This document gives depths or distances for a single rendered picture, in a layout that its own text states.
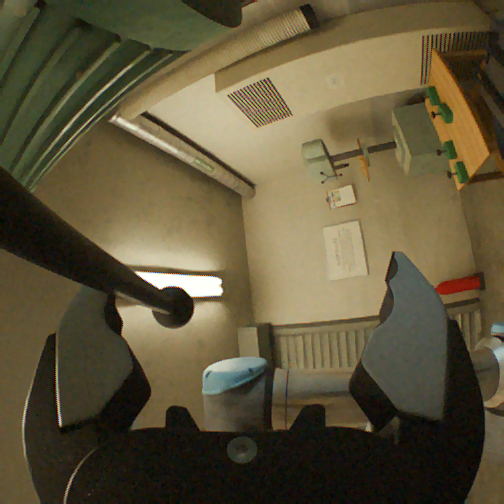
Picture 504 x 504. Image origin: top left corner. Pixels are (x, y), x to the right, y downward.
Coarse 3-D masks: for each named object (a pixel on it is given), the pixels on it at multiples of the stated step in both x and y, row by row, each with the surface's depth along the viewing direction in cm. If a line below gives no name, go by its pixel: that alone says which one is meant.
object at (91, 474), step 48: (144, 432) 4; (192, 432) 4; (240, 432) 4; (288, 432) 4; (336, 432) 4; (96, 480) 3; (144, 480) 3; (192, 480) 4; (240, 480) 4; (288, 480) 3; (336, 480) 3; (384, 480) 3
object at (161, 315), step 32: (0, 192) 3; (0, 224) 3; (32, 224) 4; (64, 224) 5; (32, 256) 4; (64, 256) 5; (96, 256) 7; (96, 288) 8; (128, 288) 10; (160, 320) 18
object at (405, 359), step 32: (416, 288) 8; (384, 320) 8; (416, 320) 7; (384, 352) 6; (416, 352) 6; (352, 384) 7; (384, 384) 5; (416, 384) 5; (384, 416) 5; (416, 416) 4
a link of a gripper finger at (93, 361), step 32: (64, 320) 8; (96, 320) 8; (64, 352) 7; (96, 352) 7; (128, 352) 7; (64, 384) 6; (96, 384) 6; (128, 384) 6; (64, 416) 5; (96, 416) 5; (128, 416) 6
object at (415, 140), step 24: (408, 120) 166; (312, 144) 191; (360, 144) 207; (384, 144) 190; (408, 144) 165; (432, 144) 156; (312, 168) 213; (336, 168) 230; (360, 168) 225; (408, 168) 184; (432, 168) 181
